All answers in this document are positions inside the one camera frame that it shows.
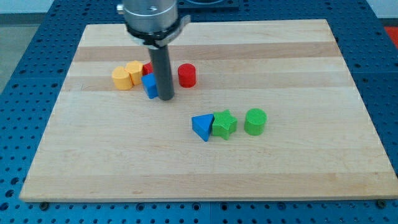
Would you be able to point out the blue triangle block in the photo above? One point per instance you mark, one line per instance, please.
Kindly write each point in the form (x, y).
(202, 125)

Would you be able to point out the green cylinder block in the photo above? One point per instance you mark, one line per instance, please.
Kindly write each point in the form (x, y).
(255, 121)

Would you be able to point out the red block behind rod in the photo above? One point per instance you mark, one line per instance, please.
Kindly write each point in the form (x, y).
(147, 68)

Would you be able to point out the green star block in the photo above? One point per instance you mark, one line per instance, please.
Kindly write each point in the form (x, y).
(224, 124)

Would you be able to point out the blue cube block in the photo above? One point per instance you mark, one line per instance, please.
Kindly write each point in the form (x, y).
(150, 86)

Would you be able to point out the yellow hexagon block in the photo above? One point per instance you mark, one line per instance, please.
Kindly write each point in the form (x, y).
(135, 69)

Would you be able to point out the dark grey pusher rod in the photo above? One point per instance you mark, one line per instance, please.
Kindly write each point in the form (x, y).
(162, 71)

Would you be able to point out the yellow heart block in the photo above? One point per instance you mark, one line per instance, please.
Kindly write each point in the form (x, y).
(121, 78)

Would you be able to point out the red cylinder block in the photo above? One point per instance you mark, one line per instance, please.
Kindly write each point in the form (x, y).
(187, 75)

